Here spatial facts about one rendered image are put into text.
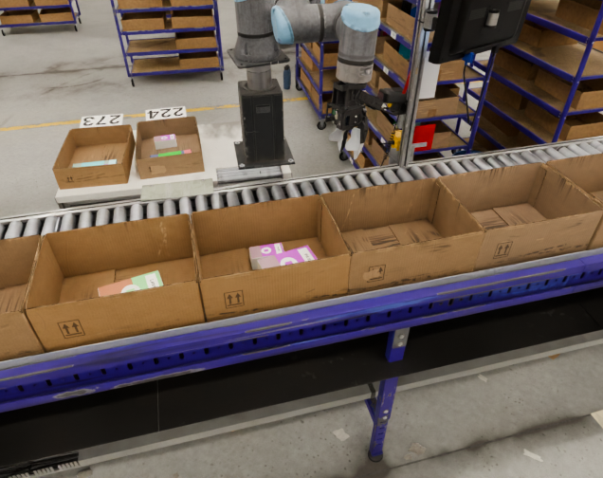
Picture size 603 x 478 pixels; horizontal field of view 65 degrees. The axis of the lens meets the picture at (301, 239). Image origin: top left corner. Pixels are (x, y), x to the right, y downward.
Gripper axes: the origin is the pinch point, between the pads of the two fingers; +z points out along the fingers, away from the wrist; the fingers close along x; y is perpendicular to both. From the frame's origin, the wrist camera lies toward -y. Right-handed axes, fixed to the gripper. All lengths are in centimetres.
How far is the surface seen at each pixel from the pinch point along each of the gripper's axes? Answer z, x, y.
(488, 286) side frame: 30, 42, -20
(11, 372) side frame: 38, -9, 94
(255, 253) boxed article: 29.8, -7.2, 26.7
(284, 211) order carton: 21.4, -10.8, 13.7
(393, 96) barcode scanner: 7, -42, -65
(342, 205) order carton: 20.8, -3.4, -3.4
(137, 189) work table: 48, -92, 31
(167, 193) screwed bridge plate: 47, -80, 23
